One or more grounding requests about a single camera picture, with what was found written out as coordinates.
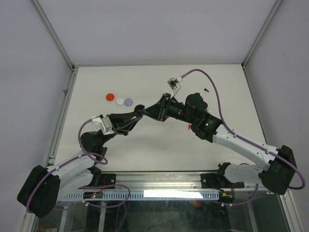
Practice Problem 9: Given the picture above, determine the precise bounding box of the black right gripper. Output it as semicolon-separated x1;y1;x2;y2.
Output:
141;93;197;125

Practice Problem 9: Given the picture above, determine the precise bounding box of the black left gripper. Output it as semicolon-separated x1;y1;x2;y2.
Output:
98;111;141;146

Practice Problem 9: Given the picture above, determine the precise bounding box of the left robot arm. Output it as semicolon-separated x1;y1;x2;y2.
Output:
17;109;144;218

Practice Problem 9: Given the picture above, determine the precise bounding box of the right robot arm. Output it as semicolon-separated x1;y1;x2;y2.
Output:
141;93;297;195

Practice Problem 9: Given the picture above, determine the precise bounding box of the white round charging case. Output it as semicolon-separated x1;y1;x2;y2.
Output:
116;98;125;106

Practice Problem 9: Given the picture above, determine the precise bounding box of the orange round charging case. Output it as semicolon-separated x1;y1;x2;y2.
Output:
106;93;115;101

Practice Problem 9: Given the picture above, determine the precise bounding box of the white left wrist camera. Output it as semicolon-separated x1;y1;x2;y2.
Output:
91;116;115;135

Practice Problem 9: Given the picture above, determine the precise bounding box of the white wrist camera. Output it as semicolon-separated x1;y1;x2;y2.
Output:
91;116;115;135
167;76;183;98

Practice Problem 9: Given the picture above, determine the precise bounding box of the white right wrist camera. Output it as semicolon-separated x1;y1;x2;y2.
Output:
167;76;183;98

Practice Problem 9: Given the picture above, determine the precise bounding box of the aluminium mounting rail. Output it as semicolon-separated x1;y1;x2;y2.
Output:
101;171;290;191

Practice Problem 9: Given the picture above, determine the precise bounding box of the white slotted cable duct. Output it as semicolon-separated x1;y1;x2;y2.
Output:
60;190;219;202

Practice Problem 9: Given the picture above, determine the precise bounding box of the aluminium frame post left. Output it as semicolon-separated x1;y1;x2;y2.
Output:
29;0;75;71

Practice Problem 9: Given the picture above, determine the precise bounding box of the aluminium frame post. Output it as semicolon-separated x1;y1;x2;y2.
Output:
29;0;75;71
241;0;285;70

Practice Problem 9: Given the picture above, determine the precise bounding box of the aluminium frame post right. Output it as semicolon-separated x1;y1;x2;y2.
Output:
241;0;285;70

